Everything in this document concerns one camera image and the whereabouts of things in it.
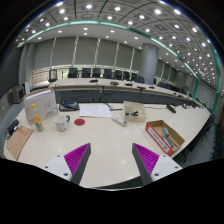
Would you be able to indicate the red round coaster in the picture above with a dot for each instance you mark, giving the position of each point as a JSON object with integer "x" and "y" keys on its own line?
{"x": 79, "y": 122}

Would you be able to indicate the red cardboard box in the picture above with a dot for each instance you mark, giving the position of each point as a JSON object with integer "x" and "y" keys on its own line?
{"x": 154, "y": 129}

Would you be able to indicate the white patterned mug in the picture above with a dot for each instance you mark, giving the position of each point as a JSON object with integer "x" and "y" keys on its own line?
{"x": 61, "y": 122}

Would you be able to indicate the white paper sheet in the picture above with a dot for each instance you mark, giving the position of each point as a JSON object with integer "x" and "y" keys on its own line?
{"x": 92, "y": 110}

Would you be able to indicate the brown paper envelope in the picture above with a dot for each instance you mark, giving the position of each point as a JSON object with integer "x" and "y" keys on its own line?
{"x": 17, "y": 141}

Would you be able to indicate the tool inside red box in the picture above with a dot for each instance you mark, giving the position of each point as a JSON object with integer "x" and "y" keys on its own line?
{"x": 166, "y": 136}

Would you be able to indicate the clear plastic box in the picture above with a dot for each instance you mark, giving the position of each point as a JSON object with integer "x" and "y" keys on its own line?
{"x": 134, "y": 111}

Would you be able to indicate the white remote control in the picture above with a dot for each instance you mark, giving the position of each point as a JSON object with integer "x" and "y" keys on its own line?
{"x": 119, "y": 121}

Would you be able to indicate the black device at left edge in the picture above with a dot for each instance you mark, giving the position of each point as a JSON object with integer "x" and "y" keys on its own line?
{"x": 12, "y": 127}

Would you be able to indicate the small yellow-capped bottle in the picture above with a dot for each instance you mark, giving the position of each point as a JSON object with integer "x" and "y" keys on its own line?
{"x": 37, "y": 119}

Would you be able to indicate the grey round pillar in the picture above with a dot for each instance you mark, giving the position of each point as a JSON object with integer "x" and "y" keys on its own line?
{"x": 149, "y": 61}

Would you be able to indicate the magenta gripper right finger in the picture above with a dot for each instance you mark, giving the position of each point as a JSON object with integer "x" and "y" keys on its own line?
{"x": 146, "y": 161}

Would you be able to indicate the black office chair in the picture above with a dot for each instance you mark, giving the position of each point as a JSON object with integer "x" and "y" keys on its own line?
{"x": 52, "y": 76}

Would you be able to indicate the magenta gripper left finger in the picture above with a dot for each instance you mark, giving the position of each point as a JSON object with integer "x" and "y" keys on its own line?
{"x": 77, "y": 160}

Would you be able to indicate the black remote control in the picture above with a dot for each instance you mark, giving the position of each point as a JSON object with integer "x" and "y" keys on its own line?
{"x": 170, "y": 108}

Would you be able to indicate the black desk phone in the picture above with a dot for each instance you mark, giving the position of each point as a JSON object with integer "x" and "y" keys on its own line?
{"x": 69, "y": 106}

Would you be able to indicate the long conference desk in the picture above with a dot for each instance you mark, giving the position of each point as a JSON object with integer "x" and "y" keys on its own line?
{"x": 89, "y": 90}

